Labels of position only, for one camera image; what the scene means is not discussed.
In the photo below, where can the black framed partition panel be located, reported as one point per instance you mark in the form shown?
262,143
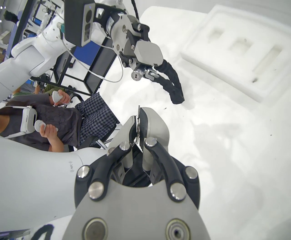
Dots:
106,61

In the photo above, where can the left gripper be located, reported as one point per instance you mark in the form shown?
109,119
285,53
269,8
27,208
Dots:
121,31

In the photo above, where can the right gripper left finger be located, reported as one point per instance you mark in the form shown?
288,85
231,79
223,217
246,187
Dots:
118,141

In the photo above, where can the robot body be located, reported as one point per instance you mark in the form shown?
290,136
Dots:
34,181

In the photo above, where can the small metal key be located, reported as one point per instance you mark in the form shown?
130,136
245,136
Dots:
138,111

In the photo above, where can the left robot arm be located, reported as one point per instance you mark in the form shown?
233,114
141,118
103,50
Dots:
27,54

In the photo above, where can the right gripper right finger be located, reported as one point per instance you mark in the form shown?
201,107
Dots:
156,127

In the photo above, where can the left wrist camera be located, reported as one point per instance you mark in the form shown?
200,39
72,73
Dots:
76,21

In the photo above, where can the person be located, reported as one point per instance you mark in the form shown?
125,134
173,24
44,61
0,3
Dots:
61,118

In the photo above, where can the padlock with black sleeved shackle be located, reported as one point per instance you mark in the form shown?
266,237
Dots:
174,79

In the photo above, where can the white foam tray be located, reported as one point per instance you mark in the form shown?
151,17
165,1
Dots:
238,52

